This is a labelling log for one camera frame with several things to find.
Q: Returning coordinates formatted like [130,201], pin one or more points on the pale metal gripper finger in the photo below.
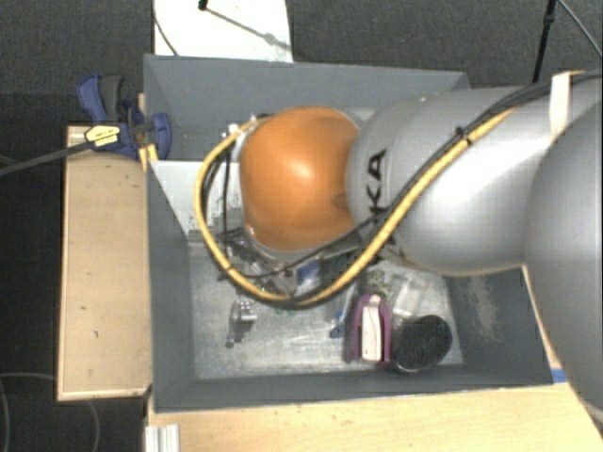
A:
[244,312]

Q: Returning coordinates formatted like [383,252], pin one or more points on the grey metal bin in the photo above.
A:
[174,299]

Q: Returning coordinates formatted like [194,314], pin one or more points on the grey speckled ball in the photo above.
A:
[377,283]

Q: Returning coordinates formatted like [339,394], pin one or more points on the purple and white stapler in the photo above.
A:
[372,332]

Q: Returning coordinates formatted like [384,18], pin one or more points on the clear plastic packet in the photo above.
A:
[409,295]

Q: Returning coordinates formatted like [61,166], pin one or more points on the pale wood flat board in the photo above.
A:
[103,271]

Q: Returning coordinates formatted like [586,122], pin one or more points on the black round lid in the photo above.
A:
[422,344]

